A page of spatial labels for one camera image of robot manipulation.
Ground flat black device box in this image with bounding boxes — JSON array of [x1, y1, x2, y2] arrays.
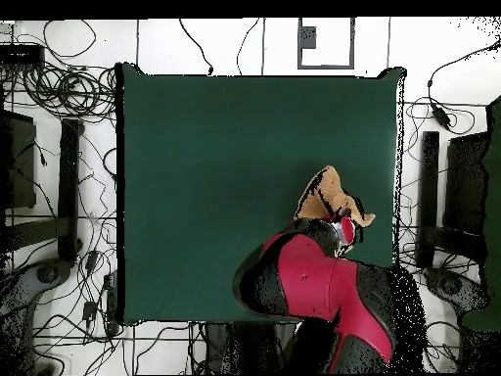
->
[[0, 42, 45, 68]]

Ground coiled black cable bundle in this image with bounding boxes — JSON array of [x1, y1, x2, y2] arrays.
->
[[23, 64, 118, 118]]

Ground long black stand bar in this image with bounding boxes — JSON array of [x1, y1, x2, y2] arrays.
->
[[57, 117, 85, 262], [415, 130, 440, 269]]

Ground large black box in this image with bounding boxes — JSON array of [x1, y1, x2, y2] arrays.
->
[[0, 109, 37, 210], [442, 131, 489, 238]]

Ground tan terry towel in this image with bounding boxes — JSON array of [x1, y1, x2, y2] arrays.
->
[[293, 164, 376, 258]]

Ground black power adapter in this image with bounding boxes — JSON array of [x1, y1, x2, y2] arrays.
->
[[430, 102, 452, 131]]

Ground black stand crossbar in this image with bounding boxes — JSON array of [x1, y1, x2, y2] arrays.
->
[[420, 224, 488, 261], [3, 216, 64, 252]]

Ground small gray floor plate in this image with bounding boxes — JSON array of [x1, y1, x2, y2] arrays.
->
[[299, 25, 318, 50]]

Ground black cable with plug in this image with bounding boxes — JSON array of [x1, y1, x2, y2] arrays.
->
[[178, 18, 215, 76]]

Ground dark green table cloth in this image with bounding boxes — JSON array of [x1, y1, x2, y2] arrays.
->
[[114, 62, 406, 326]]

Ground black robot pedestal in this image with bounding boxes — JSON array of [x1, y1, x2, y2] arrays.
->
[[203, 321, 298, 375]]

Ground gray floor frame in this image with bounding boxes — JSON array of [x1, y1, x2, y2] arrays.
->
[[296, 17, 356, 71]]

